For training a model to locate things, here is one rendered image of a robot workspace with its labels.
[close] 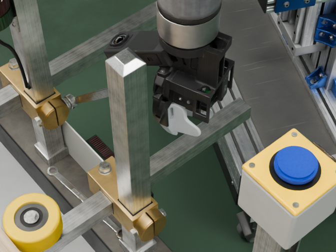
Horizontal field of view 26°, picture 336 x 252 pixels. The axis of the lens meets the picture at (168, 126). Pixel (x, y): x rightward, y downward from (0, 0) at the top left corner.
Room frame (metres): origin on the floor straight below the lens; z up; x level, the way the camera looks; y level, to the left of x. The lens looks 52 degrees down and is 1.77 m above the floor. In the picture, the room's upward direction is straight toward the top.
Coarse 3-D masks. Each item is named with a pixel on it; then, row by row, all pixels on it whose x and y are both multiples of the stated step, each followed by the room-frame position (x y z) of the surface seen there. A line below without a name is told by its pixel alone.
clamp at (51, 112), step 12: (0, 72) 0.82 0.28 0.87; (12, 72) 0.81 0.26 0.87; (12, 84) 0.79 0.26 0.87; (24, 96) 0.76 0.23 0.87; (48, 96) 0.76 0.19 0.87; (60, 96) 0.77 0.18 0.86; (24, 108) 0.77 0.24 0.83; (36, 108) 0.74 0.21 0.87; (48, 108) 0.74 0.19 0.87; (60, 108) 0.74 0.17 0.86; (36, 120) 0.73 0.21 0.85; (48, 120) 0.73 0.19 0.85; (60, 120) 0.74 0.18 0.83
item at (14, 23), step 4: (0, 0) 0.73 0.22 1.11; (0, 16) 0.72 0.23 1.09; (16, 16) 0.75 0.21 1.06; (12, 20) 0.75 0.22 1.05; (16, 20) 0.75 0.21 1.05; (12, 24) 0.75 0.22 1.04; (16, 24) 0.75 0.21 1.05; (16, 28) 0.75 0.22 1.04; (0, 40) 0.74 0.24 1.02; (4, 44) 0.74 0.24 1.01; (8, 44) 0.75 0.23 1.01; (8, 48) 0.75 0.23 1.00; (12, 48) 0.75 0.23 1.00; (12, 52) 0.75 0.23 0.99; (16, 56) 0.75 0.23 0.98; (16, 60) 0.75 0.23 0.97; (20, 64) 0.75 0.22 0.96; (20, 68) 0.75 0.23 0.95; (24, 76) 0.75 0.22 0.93; (24, 80) 0.75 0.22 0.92; (24, 84) 0.75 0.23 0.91; (28, 84) 0.76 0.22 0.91; (28, 88) 0.75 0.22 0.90
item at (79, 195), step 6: (48, 168) 0.73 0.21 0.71; (54, 168) 0.74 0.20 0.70; (48, 174) 0.72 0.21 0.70; (54, 174) 0.72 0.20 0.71; (60, 174) 0.72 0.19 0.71; (60, 180) 0.71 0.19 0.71; (66, 180) 0.71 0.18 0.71; (66, 186) 0.70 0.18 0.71; (72, 186) 0.70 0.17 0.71; (72, 192) 0.68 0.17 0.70; (78, 192) 0.68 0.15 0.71; (78, 198) 0.67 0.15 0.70; (84, 198) 0.67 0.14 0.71; (108, 222) 0.62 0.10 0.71; (114, 228) 0.61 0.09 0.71; (120, 228) 0.61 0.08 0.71
